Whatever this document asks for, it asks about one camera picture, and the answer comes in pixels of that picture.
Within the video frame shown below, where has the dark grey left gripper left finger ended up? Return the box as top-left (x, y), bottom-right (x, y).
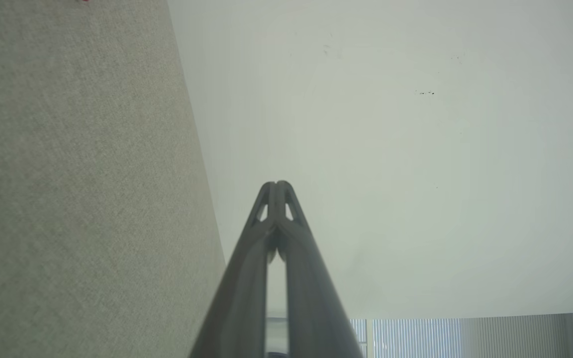
top-left (189, 181), bottom-right (278, 358)

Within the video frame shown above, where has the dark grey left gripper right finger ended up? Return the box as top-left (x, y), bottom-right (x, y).
top-left (276, 180), bottom-right (365, 358)

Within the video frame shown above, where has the white vertical window blind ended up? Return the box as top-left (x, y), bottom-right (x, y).
top-left (350, 312), bottom-right (573, 358)

